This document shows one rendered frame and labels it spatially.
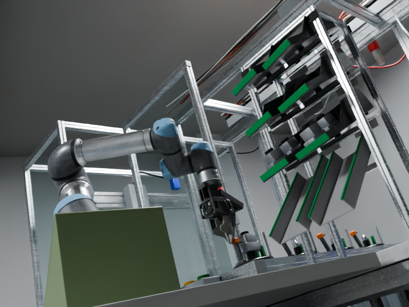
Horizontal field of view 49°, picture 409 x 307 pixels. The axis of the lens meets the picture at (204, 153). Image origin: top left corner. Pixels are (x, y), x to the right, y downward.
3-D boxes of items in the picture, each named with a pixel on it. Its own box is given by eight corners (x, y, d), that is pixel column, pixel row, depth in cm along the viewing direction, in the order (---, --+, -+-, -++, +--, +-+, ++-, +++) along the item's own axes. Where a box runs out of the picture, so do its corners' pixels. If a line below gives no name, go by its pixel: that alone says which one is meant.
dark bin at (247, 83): (256, 74, 142) (243, 55, 143) (235, 97, 152) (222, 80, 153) (302, 53, 160) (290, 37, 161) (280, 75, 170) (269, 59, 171)
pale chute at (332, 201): (355, 209, 111) (341, 198, 110) (319, 227, 120) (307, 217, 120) (375, 139, 129) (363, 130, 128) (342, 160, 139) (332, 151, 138)
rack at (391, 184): (424, 247, 110) (312, 1, 141) (311, 286, 133) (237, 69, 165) (457, 242, 123) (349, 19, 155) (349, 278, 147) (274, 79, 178)
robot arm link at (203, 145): (189, 152, 163) (212, 146, 164) (196, 179, 159) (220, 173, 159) (186, 144, 156) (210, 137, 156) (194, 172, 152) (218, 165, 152)
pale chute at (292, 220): (309, 230, 120) (296, 220, 120) (280, 245, 130) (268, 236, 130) (333, 162, 139) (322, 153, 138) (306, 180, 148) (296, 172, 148)
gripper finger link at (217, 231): (214, 247, 145) (207, 220, 149) (227, 246, 149) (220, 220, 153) (220, 244, 143) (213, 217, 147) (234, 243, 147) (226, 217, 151)
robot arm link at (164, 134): (43, 136, 159) (176, 111, 152) (55, 161, 165) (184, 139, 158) (31, 154, 149) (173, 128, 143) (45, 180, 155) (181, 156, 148)
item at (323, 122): (334, 134, 129) (319, 115, 129) (324, 142, 132) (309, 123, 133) (347, 125, 134) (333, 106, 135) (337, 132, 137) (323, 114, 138)
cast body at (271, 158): (278, 170, 134) (264, 151, 135) (271, 175, 137) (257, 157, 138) (296, 158, 138) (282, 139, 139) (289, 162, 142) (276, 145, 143)
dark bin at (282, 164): (289, 164, 129) (274, 144, 130) (263, 183, 139) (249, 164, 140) (335, 130, 147) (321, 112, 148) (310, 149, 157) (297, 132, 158)
